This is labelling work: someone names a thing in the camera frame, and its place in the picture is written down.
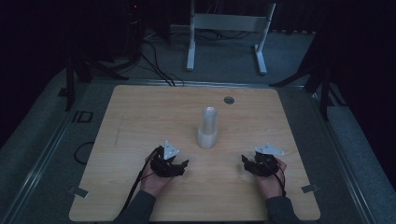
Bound black cable loop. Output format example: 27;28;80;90
73;141;95;166

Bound white metal stand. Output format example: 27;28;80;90
185;0;277;76

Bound person's left hand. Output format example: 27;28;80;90
139;160;174;199

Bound dark equipment tower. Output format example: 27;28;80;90
92;0;145;63

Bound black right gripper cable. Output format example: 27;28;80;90
273;161;288;198

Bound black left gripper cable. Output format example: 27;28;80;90
120;148;161;216

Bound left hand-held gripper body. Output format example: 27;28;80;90
149;140;185;178

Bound person's right hand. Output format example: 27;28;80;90
255;158;288;201

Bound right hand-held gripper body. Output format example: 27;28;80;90
248;142;285;178

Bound black floor cables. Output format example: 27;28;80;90
139;39;185;87

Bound black tripod stand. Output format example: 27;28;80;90
268;31;347;122
63;46;131;113

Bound stack of translucent cups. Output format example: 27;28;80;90
196;105;219;150

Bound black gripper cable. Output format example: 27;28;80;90
273;161;288;198
120;148;161;216

